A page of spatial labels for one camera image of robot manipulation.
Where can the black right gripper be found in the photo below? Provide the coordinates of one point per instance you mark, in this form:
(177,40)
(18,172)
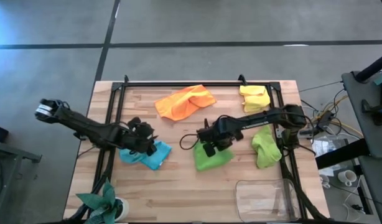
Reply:
(222,133)

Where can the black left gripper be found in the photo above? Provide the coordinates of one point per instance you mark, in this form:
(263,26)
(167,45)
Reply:
(138,137)

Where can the blue microfiber towel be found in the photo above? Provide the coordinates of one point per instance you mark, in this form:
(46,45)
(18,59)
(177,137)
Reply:
(158,159)

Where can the dark green microfiber towel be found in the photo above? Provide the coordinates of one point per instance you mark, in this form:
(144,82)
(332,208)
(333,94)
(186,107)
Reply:
(209,163)

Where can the orange microfiber towel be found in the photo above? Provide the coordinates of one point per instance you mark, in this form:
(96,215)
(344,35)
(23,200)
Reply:
(181,104)

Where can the lime green microfiber towel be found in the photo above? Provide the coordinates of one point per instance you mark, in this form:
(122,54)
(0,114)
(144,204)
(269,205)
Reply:
(265,149)

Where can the yellow microfiber towel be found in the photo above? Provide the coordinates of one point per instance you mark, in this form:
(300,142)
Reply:
(254,98)

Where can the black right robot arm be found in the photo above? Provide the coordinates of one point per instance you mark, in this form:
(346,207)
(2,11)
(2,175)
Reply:
(262,119)

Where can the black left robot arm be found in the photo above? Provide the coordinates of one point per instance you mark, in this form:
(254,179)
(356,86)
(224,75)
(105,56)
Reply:
(85,126)

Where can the grey metal mounting plate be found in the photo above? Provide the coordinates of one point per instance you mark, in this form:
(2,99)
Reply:
(279,133)

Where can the potted green plant white pot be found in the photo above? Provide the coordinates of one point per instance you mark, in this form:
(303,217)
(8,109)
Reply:
(99,202)

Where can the clear plastic container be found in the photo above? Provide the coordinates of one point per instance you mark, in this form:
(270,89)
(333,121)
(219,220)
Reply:
(262,199)

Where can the black desk crossbar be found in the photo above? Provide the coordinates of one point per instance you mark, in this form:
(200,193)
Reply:
(340,154)

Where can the white mug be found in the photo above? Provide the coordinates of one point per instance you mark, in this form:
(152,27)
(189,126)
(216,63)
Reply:
(346,177)

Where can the black pole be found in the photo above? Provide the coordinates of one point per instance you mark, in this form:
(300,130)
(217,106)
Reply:
(374,67)

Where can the teal box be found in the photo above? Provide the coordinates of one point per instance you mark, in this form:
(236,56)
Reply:
(380,78)

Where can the black metal table frame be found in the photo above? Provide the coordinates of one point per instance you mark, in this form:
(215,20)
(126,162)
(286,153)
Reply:
(194,84)

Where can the black frame clamp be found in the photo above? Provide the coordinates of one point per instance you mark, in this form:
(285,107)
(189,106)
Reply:
(126,78)
(241,79)

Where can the dark grey cart frame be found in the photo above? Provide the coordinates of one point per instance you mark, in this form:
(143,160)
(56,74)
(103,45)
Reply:
(32,158)

